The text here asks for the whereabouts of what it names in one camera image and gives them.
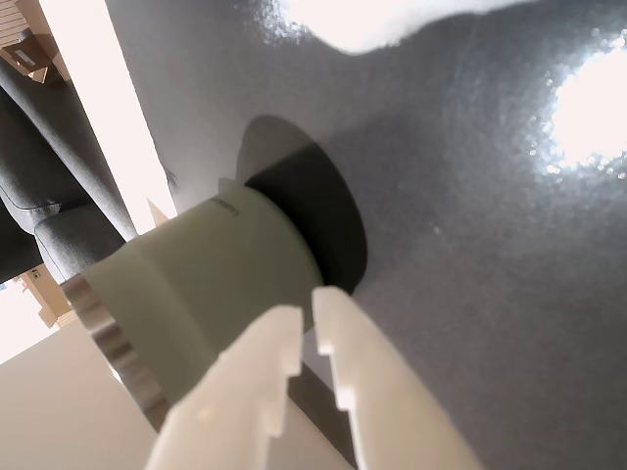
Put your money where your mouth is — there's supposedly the black table mat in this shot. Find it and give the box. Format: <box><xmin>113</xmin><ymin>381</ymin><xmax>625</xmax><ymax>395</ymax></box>
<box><xmin>105</xmin><ymin>0</ymin><xmax>627</xmax><ymax>470</ymax></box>

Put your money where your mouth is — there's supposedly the grey upholstered chair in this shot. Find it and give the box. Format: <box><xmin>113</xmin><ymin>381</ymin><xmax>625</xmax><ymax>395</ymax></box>
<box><xmin>0</xmin><ymin>58</ymin><xmax>139</xmax><ymax>286</ymax></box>

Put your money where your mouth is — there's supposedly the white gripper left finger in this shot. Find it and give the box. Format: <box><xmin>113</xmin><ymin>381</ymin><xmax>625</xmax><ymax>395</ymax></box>
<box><xmin>144</xmin><ymin>303</ymin><xmax>305</xmax><ymax>470</ymax></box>

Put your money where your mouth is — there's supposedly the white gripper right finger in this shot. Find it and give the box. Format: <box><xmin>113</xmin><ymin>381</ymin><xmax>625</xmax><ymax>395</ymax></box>
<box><xmin>312</xmin><ymin>285</ymin><xmax>487</xmax><ymax>470</ymax></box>

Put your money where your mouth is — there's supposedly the brown cardboard box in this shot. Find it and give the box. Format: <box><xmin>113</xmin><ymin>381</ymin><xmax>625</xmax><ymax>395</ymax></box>
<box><xmin>0</xmin><ymin>26</ymin><xmax>71</xmax><ymax>88</ymax></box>

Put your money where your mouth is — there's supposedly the pale green metal-rimmed mug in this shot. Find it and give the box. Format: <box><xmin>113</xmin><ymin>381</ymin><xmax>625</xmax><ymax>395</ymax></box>
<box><xmin>61</xmin><ymin>176</ymin><xmax>327</xmax><ymax>435</ymax></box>

